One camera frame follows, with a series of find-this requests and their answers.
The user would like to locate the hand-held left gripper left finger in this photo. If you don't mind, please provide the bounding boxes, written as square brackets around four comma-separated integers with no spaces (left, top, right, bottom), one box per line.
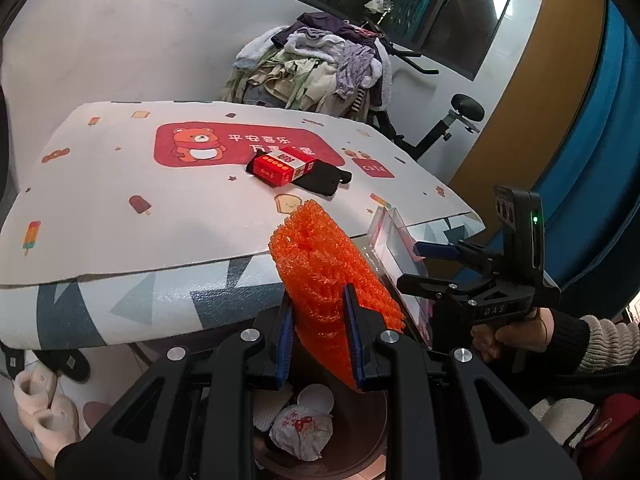
[55,285,296,480]

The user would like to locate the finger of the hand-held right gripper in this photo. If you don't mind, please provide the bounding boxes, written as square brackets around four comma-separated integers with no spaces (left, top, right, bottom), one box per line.
[414,241,506,278]
[397,275,501,306]

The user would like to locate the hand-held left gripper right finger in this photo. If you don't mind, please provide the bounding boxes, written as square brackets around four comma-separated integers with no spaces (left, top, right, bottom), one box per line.
[342,284,583,480]

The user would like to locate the clear plastic box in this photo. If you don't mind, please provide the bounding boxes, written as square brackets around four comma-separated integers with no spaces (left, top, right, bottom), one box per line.
[367,206,436,351]

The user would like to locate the white foam net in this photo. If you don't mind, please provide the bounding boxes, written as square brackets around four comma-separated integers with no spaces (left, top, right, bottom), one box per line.
[252,385,293,431]

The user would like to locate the orange foam net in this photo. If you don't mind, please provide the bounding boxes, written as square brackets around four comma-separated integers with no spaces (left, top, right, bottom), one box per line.
[268,199,407,393]

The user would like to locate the brown trash bin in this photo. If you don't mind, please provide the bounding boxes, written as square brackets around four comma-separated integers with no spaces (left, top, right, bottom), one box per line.
[250,380,391,480]

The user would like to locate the white paper wrapper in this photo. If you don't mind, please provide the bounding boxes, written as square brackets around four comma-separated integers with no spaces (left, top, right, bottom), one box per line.
[269,404,334,462]

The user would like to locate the person's right forearm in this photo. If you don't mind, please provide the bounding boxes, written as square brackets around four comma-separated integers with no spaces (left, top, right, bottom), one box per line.
[545,305,640,376]

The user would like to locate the person's right hand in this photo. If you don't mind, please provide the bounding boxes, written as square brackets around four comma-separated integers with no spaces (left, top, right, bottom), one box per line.
[472,310,551,363]

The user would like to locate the white round paper lid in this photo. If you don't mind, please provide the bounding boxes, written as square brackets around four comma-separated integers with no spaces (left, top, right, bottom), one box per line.
[297,384,336,413]

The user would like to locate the black sock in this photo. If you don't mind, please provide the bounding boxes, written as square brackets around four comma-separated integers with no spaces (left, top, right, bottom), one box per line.
[295,160,353,197]

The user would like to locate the black exercise bike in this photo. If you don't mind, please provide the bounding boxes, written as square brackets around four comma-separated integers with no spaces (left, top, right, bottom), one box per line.
[360,10,486,161]

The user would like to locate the white cartoon printed mat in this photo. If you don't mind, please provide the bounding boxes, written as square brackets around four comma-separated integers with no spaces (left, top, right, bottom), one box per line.
[0,101,486,288]

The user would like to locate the red cardboard box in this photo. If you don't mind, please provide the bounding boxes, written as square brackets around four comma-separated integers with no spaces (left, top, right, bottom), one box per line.
[246,147,317,187]

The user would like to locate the person's clothed body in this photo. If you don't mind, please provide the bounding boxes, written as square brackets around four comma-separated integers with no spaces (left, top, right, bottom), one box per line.
[530,375,640,480]

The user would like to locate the pile of clothes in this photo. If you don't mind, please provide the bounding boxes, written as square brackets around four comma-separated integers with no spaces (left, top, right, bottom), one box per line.
[222,10,396,116]

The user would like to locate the dark slipper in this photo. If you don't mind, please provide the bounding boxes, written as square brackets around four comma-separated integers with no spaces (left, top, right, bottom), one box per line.
[30,347,92,383]
[0,342,26,378]

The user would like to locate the dark framed window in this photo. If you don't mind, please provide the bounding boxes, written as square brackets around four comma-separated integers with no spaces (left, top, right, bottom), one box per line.
[280,0,521,81]

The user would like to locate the beige fluffy slipper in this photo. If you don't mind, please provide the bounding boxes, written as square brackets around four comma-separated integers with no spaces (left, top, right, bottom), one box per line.
[32,395,81,466]
[12,365,58,413]

